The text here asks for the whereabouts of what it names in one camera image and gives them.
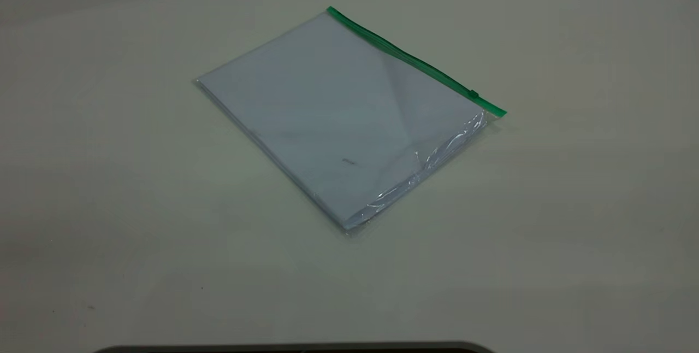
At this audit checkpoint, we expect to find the clear plastic green-zip bag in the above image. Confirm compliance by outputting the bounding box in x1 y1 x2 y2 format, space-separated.
194 6 507 236

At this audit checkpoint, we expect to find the dark curved base rim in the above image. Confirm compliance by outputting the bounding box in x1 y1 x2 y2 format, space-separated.
93 342 495 353

